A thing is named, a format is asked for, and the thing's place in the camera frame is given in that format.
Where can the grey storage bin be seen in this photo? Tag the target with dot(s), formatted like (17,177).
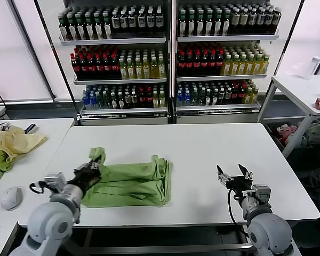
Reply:
(276,138)

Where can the pink red plush toy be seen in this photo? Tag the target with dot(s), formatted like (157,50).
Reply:
(284,131)

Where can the clear green label bottle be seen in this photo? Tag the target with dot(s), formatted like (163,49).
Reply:
(193,98)
(107,102)
(100,102)
(201,98)

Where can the green cap tea bottle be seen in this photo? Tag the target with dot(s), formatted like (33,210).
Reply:
(90,32)
(209,28)
(182,28)
(226,28)
(191,28)
(64,32)
(81,32)
(99,32)
(217,28)
(73,32)
(200,28)
(108,32)

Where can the grey white cloth item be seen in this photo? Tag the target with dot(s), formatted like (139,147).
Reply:
(303,140)

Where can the silver shelf board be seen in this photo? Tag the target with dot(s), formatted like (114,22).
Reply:
(226,38)
(216,108)
(112,41)
(221,78)
(122,110)
(120,81)

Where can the white cap dark tea bottle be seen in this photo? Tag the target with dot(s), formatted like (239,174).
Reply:
(215,98)
(228,98)
(120,102)
(221,98)
(113,102)
(134,102)
(208,98)
(127,102)

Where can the white side table right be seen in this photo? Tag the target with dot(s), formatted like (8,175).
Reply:
(296,136)

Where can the small purple white tag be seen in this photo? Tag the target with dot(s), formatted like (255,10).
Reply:
(5,127)

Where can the white cap dark label bottle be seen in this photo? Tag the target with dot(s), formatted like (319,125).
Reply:
(159,22)
(142,22)
(132,22)
(150,22)
(116,22)
(124,22)

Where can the pale yellow garment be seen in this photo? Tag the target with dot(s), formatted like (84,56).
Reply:
(18,142)

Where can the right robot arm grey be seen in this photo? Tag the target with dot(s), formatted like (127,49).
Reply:
(269,232)

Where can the white computer mouse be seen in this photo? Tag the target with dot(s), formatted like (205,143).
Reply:
(12,198)

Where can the tan label dark bottle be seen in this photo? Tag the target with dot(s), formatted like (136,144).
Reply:
(252,20)
(276,20)
(235,20)
(260,20)
(268,20)
(243,20)

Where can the red cap cola bottle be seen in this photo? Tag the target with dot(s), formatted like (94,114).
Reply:
(204,64)
(82,68)
(219,64)
(141,102)
(188,64)
(114,68)
(148,102)
(212,64)
(75,68)
(241,98)
(234,98)
(90,68)
(98,68)
(196,64)
(106,68)
(180,64)

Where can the metal drink shelf rack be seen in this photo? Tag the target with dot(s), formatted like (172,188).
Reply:
(216,117)
(122,119)

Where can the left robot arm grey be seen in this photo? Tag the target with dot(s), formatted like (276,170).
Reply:
(50,221)

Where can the grey main table underframe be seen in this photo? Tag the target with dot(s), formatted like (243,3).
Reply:
(149,248)

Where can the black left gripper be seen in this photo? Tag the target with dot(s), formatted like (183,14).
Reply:
(86,177)

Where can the navy white striped object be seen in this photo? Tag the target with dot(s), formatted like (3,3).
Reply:
(30,128)

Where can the light green t-shirt red print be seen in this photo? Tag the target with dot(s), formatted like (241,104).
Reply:
(133,184)

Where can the yellow juice bottle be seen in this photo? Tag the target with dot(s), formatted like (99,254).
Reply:
(146,70)
(122,70)
(248,68)
(241,68)
(226,68)
(256,68)
(162,102)
(254,98)
(138,70)
(162,70)
(233,68)
(155,102)
(154,70)
(247,98)
(130,70)
(264,68)

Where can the blue label water bottle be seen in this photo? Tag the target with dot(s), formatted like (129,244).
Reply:
(187,98)
(86,102)
(94,102)
(179,98)

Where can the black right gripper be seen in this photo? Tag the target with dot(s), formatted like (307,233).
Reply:
(240,184)

